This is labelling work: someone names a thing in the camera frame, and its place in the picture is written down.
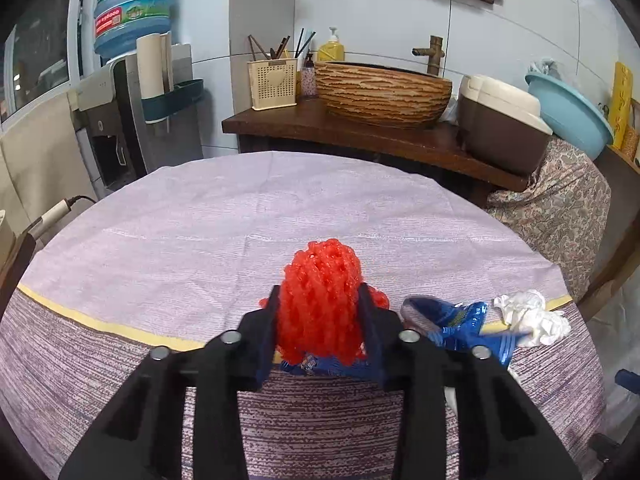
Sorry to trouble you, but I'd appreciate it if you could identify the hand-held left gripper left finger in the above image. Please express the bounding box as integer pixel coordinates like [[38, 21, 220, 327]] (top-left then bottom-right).
[[59, 285, 282, 480]]

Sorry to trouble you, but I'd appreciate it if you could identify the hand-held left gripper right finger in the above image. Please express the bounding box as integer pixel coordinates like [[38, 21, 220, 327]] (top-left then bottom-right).
[[357, 284, 583, 480]]

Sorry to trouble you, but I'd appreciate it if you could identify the red foam fruit net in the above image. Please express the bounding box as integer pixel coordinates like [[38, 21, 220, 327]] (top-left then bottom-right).
[[259, 240, 391, 366]]

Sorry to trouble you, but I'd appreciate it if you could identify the blue snack wrapper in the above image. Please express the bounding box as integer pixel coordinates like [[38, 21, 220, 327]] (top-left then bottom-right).
[[280, 350, 381, 378], [400, 296, 521, 371]]

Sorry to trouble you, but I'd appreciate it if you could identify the white crumpled tissue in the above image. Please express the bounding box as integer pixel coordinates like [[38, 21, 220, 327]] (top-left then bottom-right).
[[494, 289, 572, 348]]

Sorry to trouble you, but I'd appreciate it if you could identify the floral patterned cloth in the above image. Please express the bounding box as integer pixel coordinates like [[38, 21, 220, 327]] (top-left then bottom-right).
[[485, 137, 613, 303]]

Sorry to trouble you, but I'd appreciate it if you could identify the dark wooden counter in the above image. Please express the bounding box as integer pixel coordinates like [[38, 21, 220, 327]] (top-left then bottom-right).
[[221, 97, 531, 208]]

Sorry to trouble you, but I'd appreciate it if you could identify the brown and cream rice cooker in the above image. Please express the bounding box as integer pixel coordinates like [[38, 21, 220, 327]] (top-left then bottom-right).
[[457, 74, 555, 177]]

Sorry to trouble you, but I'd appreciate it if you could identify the brown striped basin sink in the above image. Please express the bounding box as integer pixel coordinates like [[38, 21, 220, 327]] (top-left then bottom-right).
[[314, 60, 453, 128]]

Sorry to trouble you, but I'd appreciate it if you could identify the light blue plastic basin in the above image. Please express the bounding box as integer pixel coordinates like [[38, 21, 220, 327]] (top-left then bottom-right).
[[525, 71, 615, 161]]

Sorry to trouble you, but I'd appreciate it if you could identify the beige chopstick basket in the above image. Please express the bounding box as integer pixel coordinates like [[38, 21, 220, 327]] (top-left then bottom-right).
[[246, 57, 299, 112]]

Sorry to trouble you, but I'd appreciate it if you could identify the yellow paper sign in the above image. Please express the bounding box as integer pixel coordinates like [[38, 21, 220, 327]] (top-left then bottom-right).
[[607, 61, 635, 151]]

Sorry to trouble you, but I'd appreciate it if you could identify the teal cup holder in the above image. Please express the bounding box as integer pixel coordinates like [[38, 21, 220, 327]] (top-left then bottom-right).
[[140, 77, 206, 123]]

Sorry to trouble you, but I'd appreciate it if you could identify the floral pump bottle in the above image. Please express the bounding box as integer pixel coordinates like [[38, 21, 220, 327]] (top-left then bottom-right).
[[300, 51, 317, 98]]

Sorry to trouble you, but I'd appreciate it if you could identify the grey water dispenser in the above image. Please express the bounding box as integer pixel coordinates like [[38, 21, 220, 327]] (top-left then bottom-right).
[[67, 42, 206, 201]]

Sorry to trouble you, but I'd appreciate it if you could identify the brass faucet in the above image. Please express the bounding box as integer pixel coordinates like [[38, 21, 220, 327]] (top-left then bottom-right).
[[411, 35, 446, 78]]

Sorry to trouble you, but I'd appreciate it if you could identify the yellow soap pump bottle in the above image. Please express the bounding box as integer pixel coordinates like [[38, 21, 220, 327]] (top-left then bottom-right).
[[317, 26, 346, 62]]

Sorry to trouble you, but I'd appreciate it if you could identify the white paper cup tube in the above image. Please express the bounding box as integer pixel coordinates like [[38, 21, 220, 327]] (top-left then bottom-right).
[[136, 32, 173, 98]]

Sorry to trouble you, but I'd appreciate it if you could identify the blue water jug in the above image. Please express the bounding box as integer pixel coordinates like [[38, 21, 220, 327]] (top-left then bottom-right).
[[92, 0, 183, 58]]

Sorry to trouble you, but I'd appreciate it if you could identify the white plug with cable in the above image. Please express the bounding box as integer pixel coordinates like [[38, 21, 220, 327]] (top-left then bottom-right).
[[27, 195, 98, 241]]

